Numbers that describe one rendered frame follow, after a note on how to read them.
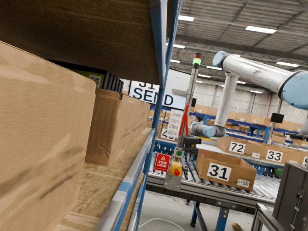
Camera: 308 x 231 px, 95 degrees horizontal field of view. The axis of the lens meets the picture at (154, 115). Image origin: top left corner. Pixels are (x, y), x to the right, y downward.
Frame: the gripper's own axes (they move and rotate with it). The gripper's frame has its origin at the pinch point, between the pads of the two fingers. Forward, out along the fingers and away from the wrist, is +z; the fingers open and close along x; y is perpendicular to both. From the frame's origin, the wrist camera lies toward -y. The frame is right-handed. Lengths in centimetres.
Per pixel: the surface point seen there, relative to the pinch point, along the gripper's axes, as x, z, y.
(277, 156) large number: 100, -16, -29
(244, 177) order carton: 37.0, -3.1, 23.3
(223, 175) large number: 22.5, -1.0, 21.9
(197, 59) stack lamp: -16, -80, 32
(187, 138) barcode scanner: -13.0, -26.1, 37.3
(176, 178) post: -14.1, 4.7, 31.6
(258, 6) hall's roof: 384, -720, -731
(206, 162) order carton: 8.5, -8.0, 20.2
